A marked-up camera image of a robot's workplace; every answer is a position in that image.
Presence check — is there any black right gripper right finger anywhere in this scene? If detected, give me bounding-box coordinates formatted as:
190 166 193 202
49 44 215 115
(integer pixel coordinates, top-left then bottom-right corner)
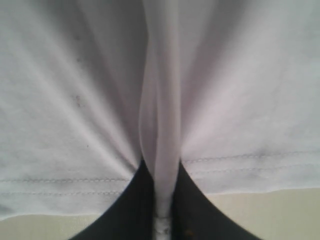
171 163 253 240

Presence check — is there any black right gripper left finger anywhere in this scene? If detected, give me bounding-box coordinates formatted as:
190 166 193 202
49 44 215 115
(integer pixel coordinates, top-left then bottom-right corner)
72 159 154 240

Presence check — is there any white t-shirt red lettering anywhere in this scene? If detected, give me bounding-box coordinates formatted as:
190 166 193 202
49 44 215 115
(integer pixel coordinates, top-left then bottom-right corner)
0 0 320 222

